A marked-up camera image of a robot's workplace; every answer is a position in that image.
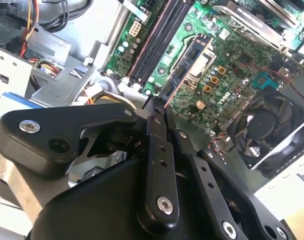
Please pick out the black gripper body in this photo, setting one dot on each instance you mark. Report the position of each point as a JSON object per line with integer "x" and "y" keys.
{"x": 104, "y": 200}

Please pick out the RAM stick with black chips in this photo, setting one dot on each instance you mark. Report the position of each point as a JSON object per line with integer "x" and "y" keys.
{"x": 182, "y": 72}

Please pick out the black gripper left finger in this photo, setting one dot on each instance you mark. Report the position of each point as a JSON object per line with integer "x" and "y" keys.
{"x": 42, "y": 145}

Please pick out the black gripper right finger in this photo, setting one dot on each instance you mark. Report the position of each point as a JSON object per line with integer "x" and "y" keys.
{"x": 207, "y": 177}

